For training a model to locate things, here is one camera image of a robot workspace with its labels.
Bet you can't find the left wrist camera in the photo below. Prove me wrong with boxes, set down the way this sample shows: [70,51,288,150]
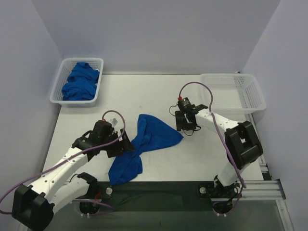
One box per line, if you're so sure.
[107,118,118,127]

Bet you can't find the white perforated basket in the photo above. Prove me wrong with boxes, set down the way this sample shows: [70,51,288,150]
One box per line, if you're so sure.
[50,58,104,107]
[200,73,266,114]

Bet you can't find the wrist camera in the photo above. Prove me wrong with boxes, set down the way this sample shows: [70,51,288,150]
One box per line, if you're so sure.
[107,118,118,127]
[178,96,193,112]

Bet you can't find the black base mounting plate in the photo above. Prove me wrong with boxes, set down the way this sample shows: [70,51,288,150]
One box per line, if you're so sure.
[77,181,243,215]

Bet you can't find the aluminium frame rail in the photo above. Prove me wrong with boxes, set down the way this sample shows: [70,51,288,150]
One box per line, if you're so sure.
[240,113,287,199]

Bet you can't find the blue towel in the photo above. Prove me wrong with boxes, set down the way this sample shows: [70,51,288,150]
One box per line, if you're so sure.
[108,114,183,185]

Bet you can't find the white perforated left basket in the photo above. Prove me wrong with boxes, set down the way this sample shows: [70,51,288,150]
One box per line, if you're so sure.
[50,58,104,107]

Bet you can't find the crumpled blue towels in basket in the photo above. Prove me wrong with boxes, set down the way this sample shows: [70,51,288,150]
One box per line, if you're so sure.
[62,62,100,101]

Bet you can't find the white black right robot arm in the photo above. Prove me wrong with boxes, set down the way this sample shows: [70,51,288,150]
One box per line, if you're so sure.
[175,104,263,191]

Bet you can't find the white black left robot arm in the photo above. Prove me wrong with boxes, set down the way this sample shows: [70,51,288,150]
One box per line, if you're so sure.
[12,120,134,231]

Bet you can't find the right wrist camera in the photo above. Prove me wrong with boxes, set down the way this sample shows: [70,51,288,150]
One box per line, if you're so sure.
[178,96,193,112]

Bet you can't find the white perforated right basket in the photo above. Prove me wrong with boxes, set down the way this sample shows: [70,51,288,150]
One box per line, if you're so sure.
[200,73,266,114]

